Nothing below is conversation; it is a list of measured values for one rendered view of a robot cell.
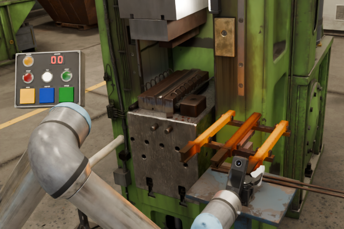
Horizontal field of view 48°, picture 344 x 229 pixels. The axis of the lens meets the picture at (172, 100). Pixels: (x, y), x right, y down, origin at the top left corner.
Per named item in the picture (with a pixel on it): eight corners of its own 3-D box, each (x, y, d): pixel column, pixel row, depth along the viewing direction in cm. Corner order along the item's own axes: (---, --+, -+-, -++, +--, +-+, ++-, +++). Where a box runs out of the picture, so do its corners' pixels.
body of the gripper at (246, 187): (233, 190, 131) (217, 211, 122) (233, 168, 128) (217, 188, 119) (255, 197, 127) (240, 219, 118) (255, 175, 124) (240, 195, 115)
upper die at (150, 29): (168, 41, 171) (166, 20, 168) (130, 39, 181) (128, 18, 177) (207, 21, 205) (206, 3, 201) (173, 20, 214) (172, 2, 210)
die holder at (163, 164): (199, 205, 191) (195, 124, 174) (135, 187, 209) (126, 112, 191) (238, 151, 236) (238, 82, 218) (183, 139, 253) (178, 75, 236)
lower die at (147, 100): (173, 114, 185) (172, 97, 182) (138, 108, 194) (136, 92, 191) (209, 84, 218) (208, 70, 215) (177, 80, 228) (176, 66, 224)
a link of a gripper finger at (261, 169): (262, 177, 134) (246, 189, 128) (263, 162, 132) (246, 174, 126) (270, 181, 132) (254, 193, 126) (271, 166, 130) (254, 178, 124)
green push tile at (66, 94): (73, 101, 192) (73, 86, 193) (58, 102, 193) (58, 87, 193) (74, 102, 194) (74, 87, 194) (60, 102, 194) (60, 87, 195)
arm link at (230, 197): (208, 193, 115) (238, 203, 110) (215, 185, 119) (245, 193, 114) (209, 218, 119) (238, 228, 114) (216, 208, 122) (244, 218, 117)
